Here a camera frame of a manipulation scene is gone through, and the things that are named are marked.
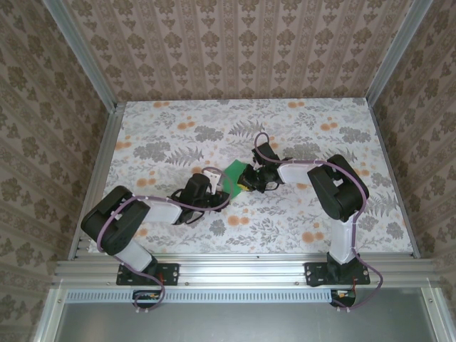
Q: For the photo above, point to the green cloth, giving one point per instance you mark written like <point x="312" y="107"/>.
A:
<point x="235" y="169"/>

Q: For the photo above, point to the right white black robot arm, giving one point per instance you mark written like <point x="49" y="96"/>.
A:
<point x="342" y="246"/>

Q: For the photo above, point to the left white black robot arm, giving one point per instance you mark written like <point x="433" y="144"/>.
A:
<point x="137" y="256"/>

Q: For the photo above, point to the floral table cover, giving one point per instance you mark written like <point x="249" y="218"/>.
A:
<point x="285" y="117"/>

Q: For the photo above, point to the black control board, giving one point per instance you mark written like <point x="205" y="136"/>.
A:
<point x="142" y="303"/>
<point x="343" y="301"/>

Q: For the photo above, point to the grey metal panel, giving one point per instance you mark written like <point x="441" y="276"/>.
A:
<point x="231" y="320"/>

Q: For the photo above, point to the aluminium cross rail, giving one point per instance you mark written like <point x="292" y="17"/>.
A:
<point x="242" y="270"/>

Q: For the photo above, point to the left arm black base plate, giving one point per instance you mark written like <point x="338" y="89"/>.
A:
<point x="171" y="274"/>

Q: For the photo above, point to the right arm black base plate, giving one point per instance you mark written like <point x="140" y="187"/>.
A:
<point x="313" y="274"/>

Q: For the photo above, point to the aluminium side rail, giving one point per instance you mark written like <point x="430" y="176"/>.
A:
<point x="392" y="178"/>
<point x="108" y="142"/>

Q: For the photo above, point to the aluminium frame post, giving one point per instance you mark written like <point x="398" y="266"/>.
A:
<point x="82" y="57"/>
<point x="395" y="50"/>

